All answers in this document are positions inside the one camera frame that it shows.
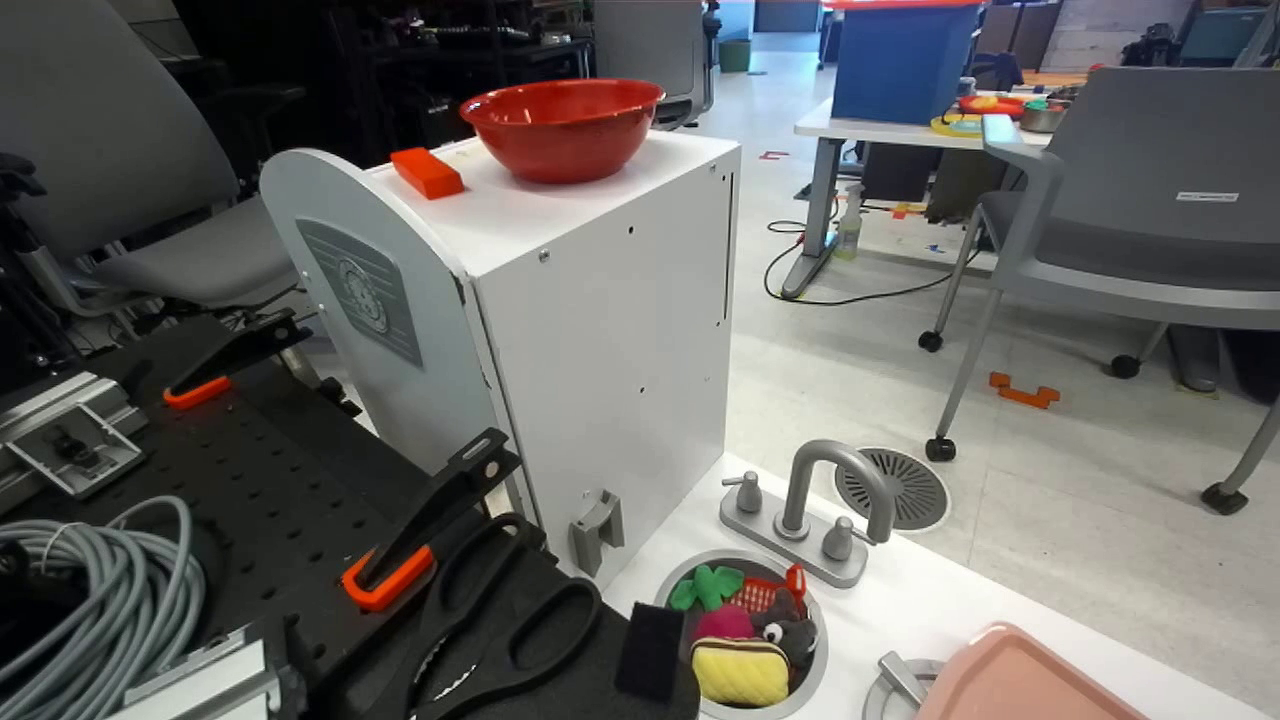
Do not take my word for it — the red plastic bowl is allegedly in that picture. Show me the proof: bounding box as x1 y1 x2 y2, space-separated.
459 76 663 182

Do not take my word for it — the white toy kitchen cabinet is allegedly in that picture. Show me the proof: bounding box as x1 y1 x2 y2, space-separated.
262 133 739 578

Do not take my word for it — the grey toy faucet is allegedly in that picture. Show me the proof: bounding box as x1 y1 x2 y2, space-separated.
722 441 896 587

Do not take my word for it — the orange rectangular block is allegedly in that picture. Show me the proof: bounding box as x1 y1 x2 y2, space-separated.
393 146 464 201

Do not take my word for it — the toy sink with plush food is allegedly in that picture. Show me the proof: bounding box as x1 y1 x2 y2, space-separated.
658 550 829 720

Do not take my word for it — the black orange bar clamp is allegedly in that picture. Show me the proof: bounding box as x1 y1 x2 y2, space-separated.
342 427 521 610

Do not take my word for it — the round floor drain cover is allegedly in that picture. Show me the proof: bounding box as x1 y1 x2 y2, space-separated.
838 446 951 530

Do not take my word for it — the black perforated breadboard table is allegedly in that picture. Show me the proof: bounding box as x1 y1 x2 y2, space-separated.
0 310 536 720

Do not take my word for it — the blue storage bin orange lid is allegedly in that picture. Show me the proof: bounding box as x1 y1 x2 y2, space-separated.
831 0 980 123

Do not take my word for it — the pink plastic tray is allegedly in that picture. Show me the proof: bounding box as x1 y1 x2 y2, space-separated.
915 624 1144 720

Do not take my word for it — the grey office chair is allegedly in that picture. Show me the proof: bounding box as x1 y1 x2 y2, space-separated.
921 62 1280 461

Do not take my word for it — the black power cable on floor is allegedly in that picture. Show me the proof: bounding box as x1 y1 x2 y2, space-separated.
759 214 969 310

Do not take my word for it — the grey coiled cable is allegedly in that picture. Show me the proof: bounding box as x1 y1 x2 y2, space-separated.
0 493 208 720

